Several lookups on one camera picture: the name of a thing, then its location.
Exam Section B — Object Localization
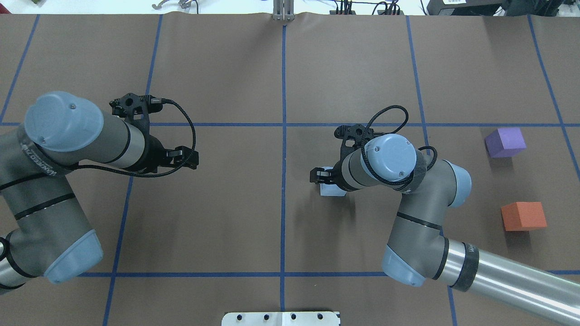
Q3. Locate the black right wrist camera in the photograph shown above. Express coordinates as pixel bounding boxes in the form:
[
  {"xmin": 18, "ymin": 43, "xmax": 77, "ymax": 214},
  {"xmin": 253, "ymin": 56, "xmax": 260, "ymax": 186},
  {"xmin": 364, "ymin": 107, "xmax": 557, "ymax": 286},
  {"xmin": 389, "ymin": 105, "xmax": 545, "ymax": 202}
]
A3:
[{"xmin": 333, "ymin": 124, "xmax": 387, "ymax": 149}]

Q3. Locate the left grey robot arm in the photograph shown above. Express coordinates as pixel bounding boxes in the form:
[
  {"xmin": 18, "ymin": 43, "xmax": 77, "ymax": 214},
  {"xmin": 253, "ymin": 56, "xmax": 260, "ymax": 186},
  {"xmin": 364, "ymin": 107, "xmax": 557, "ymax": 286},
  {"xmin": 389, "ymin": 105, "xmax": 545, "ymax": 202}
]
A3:
[{"xmin": 0, "ymin": 91, "xmax": 199, "ymax": 294}]

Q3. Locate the black left camera cable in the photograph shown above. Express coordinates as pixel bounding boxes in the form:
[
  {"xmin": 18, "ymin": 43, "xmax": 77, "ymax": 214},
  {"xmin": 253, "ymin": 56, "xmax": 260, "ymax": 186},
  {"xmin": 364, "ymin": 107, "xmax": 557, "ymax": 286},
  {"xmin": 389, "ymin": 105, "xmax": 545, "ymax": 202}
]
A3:
[{"xmin": 68, "ymin": 97, "xmax": 197, "ymax": 178}]

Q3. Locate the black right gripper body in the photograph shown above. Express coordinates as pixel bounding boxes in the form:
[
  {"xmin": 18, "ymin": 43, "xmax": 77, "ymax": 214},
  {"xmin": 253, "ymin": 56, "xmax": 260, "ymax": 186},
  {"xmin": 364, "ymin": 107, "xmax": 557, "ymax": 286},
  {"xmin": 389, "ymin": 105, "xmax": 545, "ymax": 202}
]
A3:
[{"xmin": 327, "ymin": 161, "xmax": 347, "ymax": 187}]

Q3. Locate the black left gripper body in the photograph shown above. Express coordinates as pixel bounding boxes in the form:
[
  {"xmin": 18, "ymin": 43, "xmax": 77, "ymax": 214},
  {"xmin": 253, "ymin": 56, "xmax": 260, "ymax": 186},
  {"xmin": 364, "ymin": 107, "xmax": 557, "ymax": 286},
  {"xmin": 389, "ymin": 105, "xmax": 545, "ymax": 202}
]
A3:
[{"xmin": 136, "ymin": 135, "xmax": 182, "ymax": 175}]

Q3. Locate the white camera pole base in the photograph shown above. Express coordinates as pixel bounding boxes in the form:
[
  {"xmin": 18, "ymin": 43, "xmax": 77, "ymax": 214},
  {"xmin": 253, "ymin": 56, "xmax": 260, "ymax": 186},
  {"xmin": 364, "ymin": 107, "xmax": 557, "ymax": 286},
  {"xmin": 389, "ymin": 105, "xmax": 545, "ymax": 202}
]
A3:
[{"xmin": 221, "ymin": 311, "xmax": 342, "ymax": 326}]

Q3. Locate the black right camera cable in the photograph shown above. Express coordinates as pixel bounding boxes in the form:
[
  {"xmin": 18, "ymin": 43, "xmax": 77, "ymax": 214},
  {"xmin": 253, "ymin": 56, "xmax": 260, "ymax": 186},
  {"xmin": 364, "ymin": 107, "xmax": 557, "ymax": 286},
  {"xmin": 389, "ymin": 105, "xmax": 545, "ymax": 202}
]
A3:
[{"xmin": 361, "ymin": 105, "xmax": 438, "ymax": 185}]

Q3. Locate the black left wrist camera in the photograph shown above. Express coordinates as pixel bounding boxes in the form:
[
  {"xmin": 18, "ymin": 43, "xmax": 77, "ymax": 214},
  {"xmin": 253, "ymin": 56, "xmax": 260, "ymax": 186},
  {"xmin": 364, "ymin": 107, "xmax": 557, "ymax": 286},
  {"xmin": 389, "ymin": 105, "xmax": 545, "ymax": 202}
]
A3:
[{"xmin": 108, "ymin": 93, "xmax": 163, "ymax": 122}]

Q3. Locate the light blue foam block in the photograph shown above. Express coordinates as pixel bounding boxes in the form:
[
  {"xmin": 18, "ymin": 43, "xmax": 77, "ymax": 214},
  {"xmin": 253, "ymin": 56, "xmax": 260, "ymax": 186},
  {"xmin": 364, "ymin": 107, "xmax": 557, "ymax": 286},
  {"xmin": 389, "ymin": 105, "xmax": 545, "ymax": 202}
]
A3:
[{"xmin": 319, "ymin": 183, "xmax": 347, "ymax": 197}]

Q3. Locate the aluminium frame post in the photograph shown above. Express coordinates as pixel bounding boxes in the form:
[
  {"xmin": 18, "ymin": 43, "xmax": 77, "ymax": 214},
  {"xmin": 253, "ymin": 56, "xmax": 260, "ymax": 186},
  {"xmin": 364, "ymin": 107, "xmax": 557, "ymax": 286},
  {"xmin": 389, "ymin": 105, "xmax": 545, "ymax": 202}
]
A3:
[{"xmin": 272, "ymin": 0, "xmax": 295, "ymax": 21}]

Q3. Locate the black camera cable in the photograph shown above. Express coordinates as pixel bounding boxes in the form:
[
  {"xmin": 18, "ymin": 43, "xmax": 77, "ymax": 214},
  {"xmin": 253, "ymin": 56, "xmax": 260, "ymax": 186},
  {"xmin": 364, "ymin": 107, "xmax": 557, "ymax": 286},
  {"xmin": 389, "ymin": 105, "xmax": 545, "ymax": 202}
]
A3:
[
  {"xmin": 68, "ymin": 97, "xmax": 197, "ymax": 178},
  {"xmin": 361, "ymin": 105, "xmax": 438, "ymax": 185}
]

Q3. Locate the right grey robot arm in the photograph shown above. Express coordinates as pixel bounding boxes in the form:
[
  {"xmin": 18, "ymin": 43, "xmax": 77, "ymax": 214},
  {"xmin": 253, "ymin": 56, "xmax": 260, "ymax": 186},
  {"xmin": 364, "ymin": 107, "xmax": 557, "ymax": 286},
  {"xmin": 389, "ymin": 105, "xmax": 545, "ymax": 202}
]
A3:
[{"xmin": 309, "ymin": 134, "xmax": 580, "ymax": 326}]

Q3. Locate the orange foam block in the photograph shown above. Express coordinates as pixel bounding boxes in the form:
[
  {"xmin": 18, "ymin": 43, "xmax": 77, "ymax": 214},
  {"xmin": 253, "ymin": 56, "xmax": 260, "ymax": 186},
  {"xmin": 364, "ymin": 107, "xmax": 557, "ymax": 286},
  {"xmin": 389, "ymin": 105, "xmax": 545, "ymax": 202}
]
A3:
[{"xmin": 501, "ymin": 201, "xmax": 547, "ymax": 231}]

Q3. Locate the purple foam block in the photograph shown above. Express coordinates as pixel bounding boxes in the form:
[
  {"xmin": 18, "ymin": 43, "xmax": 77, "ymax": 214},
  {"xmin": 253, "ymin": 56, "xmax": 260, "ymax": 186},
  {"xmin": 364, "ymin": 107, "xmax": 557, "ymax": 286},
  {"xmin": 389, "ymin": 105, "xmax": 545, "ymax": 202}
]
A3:
[{"xmin": 484, "ymin": 127, "xmax": 527, "ymax": 158}]

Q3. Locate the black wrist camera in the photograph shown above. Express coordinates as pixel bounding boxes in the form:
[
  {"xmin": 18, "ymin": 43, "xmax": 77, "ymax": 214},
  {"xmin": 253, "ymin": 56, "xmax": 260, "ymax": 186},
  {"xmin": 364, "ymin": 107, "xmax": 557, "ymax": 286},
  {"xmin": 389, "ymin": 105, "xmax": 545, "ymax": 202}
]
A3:
[
  {"xmin": 108, "ymin": 93, "xmax": 163, "ymax": 122},
  {"xmin": 333, "ymin": 124, "xmax": 387, "ymax": 149}
]

